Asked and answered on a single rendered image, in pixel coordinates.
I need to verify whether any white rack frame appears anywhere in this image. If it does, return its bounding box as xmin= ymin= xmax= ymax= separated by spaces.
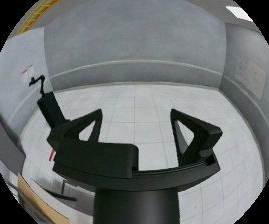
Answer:
xmin=1 ymin=175 xmax=53 ymax=224

